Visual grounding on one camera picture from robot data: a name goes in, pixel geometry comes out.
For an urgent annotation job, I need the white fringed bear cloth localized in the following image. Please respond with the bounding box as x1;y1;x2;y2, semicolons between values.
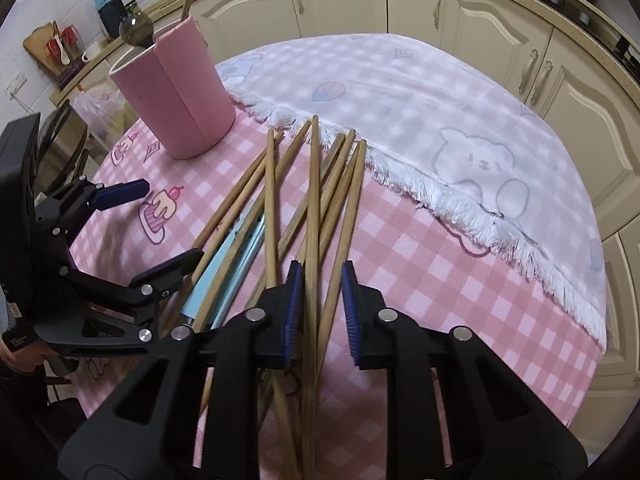
217;34;606;344

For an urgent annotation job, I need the pink cylindrical utensil cup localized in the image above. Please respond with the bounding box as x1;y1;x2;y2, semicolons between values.
110;18;236;159

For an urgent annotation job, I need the white plastic bag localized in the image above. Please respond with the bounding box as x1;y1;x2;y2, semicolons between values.
70;81;127;140

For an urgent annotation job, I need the wooden cutting board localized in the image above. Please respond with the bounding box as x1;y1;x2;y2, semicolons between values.
23;22;62;78

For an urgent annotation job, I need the pink checkered tablecloth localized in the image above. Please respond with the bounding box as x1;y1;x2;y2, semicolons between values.
69;104;604;480

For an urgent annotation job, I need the person's left hand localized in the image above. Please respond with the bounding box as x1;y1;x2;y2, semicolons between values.
1;340;58;373

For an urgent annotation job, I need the white mug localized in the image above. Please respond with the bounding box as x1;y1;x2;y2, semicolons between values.
81;41;102;63

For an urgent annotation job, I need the light blue knife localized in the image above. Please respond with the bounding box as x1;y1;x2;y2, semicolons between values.
181;198;265;332

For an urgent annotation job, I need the black electric kettle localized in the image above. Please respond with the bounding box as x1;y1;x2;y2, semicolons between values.
98;0;127;39

